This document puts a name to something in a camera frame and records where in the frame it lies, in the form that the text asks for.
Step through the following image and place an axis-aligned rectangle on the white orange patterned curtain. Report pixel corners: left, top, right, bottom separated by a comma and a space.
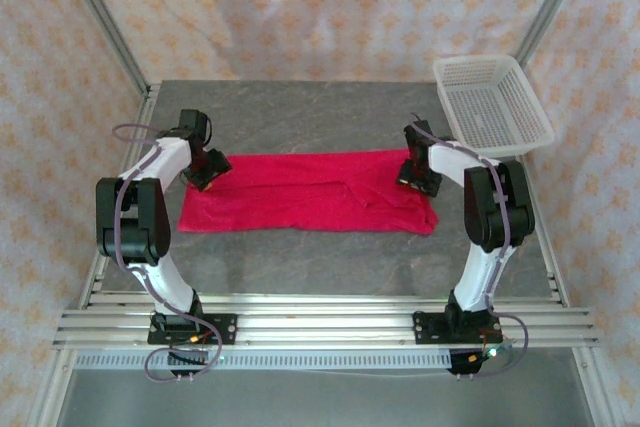
0, 0, 640, 427

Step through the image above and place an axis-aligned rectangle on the small circuit board with LED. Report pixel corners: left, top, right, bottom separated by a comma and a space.
479, 343, 516, 362

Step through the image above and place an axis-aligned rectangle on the wide aluminium cross rail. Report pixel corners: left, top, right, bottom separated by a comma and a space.
52, 294, 600, 351

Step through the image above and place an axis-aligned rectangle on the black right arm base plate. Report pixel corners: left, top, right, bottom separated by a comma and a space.
413, 311, 504, 347

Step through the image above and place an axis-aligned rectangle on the aluminium frame leg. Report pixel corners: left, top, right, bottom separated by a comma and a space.
573, 346, 626, 427
29, 349, 76, 427

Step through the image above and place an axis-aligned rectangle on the aluminium upright post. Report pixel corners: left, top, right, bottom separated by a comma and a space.
55, 0, 153, 96
513, 0, 595, 68

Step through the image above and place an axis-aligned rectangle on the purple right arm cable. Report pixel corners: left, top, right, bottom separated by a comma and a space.
408, 112, 532, 379

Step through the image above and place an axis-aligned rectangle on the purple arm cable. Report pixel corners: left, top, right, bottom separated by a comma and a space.
408, 112, 532, 379
112, 122, 225, 384

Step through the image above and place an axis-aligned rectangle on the grey metal lower panel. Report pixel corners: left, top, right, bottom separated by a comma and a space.
57, 369, 601, 427

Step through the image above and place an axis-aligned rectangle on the red t-shirt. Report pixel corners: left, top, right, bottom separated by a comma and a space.
177, 148, 440, 237

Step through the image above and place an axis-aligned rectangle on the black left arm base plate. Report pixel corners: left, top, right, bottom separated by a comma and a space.
147, 313, 238, 347

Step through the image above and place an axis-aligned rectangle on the grey slotted cable duct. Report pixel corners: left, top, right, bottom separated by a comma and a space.
74, 350, 454, 371

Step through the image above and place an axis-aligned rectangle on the white plastic basket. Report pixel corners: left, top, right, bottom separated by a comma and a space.
432, 53, 558, 159

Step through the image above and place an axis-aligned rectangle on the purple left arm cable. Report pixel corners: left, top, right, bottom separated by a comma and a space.
112, 122, 225, 384

